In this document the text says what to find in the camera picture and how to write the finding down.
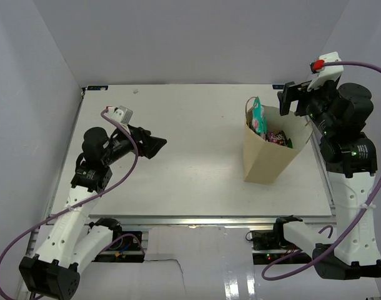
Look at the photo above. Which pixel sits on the dark blue purple snack bag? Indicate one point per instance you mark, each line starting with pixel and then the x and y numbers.
pixel 263 135

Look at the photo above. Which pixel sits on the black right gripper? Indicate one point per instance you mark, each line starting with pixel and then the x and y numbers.
pixel 290 93

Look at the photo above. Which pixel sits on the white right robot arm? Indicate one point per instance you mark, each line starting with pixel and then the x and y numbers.
pixel 351 164

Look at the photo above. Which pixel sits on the brown paper bag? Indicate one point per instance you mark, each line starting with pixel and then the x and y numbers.
pixel 264 161

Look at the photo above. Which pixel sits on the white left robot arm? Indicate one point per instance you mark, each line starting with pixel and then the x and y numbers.
pixel 54 270

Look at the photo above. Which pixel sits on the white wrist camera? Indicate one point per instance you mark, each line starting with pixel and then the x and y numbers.
pixel 325 73
pixel 121 115

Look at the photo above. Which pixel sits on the black xdof label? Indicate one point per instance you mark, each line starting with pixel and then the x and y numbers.
pixel 278 86
pixel 97 88

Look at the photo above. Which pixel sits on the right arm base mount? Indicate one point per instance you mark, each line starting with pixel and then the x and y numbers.
pixel 265 249

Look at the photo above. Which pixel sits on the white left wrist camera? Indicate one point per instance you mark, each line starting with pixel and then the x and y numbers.
pixel 121 115

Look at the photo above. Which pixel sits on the small purple candy packet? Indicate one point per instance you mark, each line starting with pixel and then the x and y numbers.
pixel 279 138

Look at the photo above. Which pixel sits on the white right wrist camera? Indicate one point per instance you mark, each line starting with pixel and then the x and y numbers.
pixel 325 73

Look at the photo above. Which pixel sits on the green Fox's candy bag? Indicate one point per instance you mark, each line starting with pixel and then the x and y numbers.
pixel 289 143

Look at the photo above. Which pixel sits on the right black XDOF label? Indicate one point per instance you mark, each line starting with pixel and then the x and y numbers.
pixel 278 86

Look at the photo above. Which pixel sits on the teal white snack packet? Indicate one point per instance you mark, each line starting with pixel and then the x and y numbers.
pixel 258 121

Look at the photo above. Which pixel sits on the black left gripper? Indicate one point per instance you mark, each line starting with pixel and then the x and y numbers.
pixel 150 145

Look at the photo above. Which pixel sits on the left black XDOF label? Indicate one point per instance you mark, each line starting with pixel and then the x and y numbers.
pixel 97 88

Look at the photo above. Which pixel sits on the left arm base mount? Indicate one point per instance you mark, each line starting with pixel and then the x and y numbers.
pixel 127 250

